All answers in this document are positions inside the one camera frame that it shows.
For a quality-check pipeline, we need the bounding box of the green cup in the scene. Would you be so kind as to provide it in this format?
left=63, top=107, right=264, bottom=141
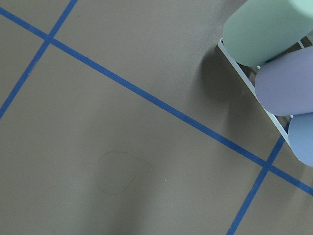
left=222, top=0, right=313, bottom=67

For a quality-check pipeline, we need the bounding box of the purple cup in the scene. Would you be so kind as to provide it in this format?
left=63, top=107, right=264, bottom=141
left=255, top=46, right=313, bottom=116

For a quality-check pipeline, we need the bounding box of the blue cup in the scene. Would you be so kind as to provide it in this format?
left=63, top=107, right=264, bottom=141
left=288, top=113, right=313, bottom=167

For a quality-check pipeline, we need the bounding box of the white wire cup rack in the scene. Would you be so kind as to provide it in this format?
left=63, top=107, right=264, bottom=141
left=217, top=35, right=313, bottom=143

